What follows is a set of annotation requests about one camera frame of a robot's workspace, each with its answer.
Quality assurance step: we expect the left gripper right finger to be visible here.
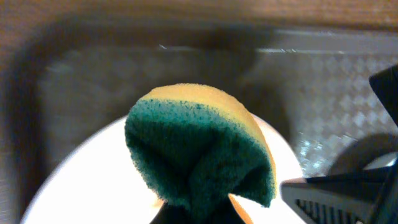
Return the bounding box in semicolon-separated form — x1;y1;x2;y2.
217;197;244;224

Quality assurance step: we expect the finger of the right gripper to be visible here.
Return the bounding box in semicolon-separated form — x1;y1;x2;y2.
280;166;395;223

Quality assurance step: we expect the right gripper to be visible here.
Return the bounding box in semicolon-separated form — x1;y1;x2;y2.
329;65;397;224

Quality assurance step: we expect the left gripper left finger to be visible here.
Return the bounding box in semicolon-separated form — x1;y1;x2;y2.
150;203;189;224

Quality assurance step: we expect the green yellow sponge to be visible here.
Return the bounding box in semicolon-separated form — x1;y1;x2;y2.
124;83;278;223

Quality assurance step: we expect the large brown serving tray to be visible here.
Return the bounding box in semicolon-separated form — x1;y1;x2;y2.
1;15;397;223

